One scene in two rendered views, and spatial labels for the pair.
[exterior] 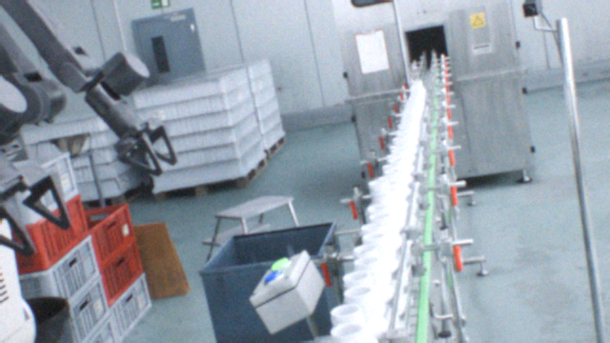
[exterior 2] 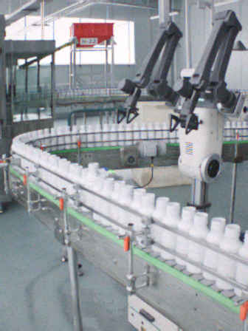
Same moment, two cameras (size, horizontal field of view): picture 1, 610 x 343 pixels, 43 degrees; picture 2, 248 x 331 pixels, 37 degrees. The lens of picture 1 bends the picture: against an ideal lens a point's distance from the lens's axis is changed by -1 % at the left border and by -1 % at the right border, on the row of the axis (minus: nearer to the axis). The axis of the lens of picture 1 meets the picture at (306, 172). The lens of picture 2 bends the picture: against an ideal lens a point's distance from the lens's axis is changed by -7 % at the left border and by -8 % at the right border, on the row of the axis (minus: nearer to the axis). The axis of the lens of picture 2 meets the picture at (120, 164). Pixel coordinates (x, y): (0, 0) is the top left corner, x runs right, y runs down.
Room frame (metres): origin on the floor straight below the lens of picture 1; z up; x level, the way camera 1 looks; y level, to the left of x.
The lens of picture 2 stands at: (2.49, -1.05, 1.50)
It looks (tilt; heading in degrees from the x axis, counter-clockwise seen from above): 12 degrees down; 136
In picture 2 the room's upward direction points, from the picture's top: 1 degrees counter-clockwise
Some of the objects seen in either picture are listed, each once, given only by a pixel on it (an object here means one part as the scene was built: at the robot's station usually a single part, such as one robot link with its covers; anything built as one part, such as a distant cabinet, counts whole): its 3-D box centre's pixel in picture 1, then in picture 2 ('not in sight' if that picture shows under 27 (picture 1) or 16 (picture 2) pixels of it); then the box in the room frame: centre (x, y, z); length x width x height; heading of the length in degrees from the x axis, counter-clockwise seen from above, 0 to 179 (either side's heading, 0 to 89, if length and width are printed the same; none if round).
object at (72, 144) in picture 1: (72, 151); not in sight; (6.51, 1.91, 0.85); 0.36 x 0.12 x 0.27; 78
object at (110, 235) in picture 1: (82, 239); not in sight; (4.35, 1.34, 0.55); 0.61 x 0.41 x 0.22; 171
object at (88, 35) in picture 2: not in sight; (91, 86); (-3.98, 4.31, 1.40); 0.92 x 0.72 x 2.80; 60
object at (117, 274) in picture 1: (91, 275); not in sight; (4.35, 1.34, 0.33); 0.61 x 0.41 x 0.22; 171
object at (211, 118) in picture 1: (204, 131); not in sight; (8.53, 1.03, 0.59); 1.24 x 1.03 x 1.17; 170
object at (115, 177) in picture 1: (94, 156); not in sight; (8.91, 2.37, 0.50); 1.23 x 1.05 x 1.00; 166
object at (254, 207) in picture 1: (249, 233); not in sight; (5.10, 0.46, 0.21); 0.61 x 0.47 x 0.41; 41
